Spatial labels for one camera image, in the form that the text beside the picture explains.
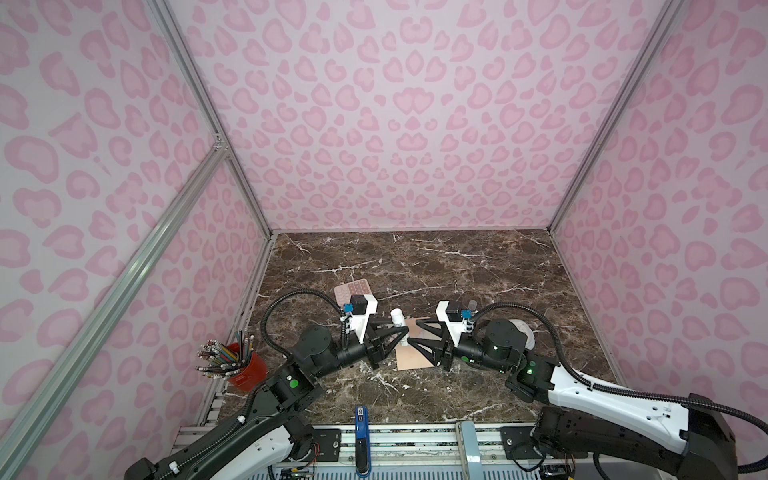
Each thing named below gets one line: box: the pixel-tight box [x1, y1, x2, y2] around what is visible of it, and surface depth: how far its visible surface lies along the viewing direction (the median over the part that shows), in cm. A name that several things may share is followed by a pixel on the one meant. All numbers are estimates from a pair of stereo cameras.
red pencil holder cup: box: [227, 342, 267, 391], surface depth 77 cm
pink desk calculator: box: [334, 279, 373, 307], surface depth 103 cm
